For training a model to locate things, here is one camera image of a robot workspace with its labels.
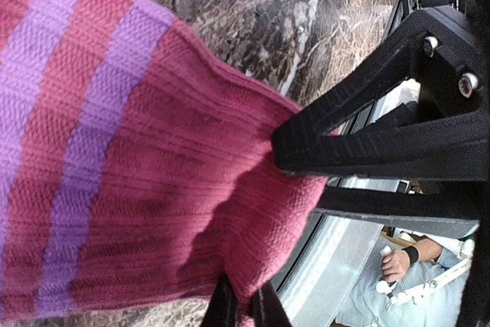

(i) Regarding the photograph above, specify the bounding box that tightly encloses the operator hand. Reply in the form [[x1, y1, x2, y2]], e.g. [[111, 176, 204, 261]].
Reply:
[[381, 250, 410, 283]]

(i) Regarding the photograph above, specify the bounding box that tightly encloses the maroon purple striped sock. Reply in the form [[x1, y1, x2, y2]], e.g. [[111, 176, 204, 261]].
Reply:
[[1, 0, 325, 320]]

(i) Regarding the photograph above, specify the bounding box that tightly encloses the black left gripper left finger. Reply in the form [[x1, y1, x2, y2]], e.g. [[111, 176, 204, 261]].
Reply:
[[201, 274, 292, 327]]

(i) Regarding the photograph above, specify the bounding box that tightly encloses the operator forearm with wristband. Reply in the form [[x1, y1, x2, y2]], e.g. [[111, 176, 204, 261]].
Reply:
[[401, 237, 444, 267]]

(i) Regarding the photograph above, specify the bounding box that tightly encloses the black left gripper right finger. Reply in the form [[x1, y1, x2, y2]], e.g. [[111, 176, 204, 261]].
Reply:
[[272, 6, 489, 181]]

